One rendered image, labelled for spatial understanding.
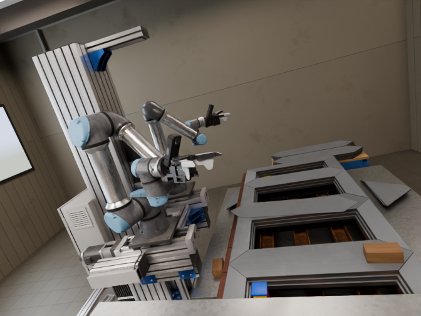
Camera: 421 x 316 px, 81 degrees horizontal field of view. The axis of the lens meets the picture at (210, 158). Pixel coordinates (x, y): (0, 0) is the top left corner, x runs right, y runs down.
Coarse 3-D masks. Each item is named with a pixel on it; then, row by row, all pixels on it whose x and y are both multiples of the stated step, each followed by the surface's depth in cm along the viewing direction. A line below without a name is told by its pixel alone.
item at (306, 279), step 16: (256, 176) 213; (256, 192) 186; (352, 208) 132; (256, 224) 146; (272, 224) 143; (288, 224) 141; (368, 272) 92; (384, 272) 91; (272, 288) 102; (288, 288) 101; (400, 288) 87
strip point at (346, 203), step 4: (340, 196) 145; (340, 200) 142; (344, 200) 141; (348, 200) 140; (352, 200) 139; (344, 204) 137; (348, 204) 136; (352, 204) 135; (344, 208) 133; (348, 208) 132
